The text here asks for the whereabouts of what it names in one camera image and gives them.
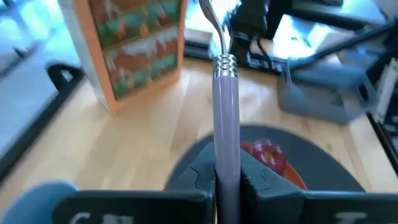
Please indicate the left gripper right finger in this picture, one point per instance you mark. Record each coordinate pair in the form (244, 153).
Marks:
(267, 199)

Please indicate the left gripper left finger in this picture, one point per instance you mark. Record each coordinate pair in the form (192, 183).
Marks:
(199, 174)

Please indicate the red apple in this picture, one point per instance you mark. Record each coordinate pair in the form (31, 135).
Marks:
(267, 155)

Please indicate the orange cereal box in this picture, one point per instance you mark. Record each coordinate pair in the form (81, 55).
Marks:
(136, 46)

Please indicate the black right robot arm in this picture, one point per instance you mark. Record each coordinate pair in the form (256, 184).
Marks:
(248, 31)

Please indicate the orange plate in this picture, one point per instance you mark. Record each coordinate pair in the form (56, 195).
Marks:
(295, 180)

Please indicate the dark round woven placemat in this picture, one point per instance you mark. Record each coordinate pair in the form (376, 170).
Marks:
(326, 168)

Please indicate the clear grey plastic bin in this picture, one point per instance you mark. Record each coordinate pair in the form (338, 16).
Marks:
(326, 99)

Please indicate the light blue plastic cup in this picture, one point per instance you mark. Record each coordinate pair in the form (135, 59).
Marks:
(34, 202)

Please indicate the grey work desk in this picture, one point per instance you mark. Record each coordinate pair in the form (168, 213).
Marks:
(326, 12)

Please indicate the pale wooden rail piece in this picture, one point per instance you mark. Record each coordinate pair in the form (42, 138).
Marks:
(387, 90)

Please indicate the black aluminium table frame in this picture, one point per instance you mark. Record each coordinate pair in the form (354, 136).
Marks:
(31, 133)

